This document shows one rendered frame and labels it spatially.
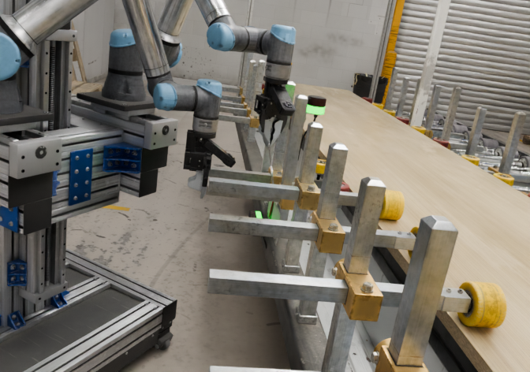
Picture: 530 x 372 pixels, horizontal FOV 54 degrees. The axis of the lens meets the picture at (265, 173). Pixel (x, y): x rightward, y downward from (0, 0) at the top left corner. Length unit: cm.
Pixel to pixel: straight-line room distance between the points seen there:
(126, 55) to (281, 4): 756
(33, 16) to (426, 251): 105
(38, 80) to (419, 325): 135
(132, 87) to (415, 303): 135
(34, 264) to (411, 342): 144
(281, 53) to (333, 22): 783
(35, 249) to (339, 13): 802
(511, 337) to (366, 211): 35
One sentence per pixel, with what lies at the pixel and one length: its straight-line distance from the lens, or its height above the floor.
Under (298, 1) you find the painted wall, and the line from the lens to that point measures 930.
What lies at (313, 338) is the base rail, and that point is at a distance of 124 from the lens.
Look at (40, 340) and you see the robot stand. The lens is 202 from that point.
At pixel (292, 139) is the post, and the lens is 162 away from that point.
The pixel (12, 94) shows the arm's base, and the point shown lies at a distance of 153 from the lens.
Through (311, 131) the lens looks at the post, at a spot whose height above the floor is 111.
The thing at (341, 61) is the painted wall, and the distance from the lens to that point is 942.
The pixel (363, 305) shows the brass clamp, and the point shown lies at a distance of 90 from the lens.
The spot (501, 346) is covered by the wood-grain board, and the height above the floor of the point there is 90.
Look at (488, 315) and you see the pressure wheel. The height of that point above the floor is 94.
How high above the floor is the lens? 138
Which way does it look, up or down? 17 degrees down
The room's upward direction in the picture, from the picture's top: 9 degrees clockwise
